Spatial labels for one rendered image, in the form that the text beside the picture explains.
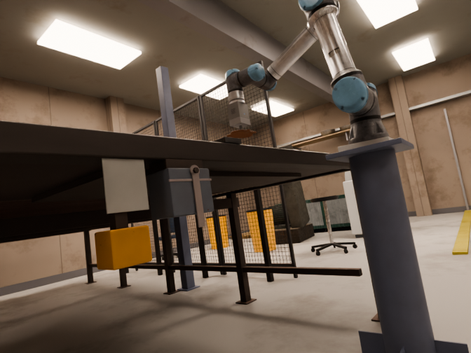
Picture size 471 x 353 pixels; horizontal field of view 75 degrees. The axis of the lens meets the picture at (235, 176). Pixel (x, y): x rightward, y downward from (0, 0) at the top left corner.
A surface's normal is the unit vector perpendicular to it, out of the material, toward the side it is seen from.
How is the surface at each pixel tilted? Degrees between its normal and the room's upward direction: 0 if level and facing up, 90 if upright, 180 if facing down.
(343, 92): 98
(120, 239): 90
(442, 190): 90
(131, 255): 90
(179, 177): 90
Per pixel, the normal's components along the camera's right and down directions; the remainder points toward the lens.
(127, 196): 0.73, -0.18
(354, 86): -0.57, 0.13
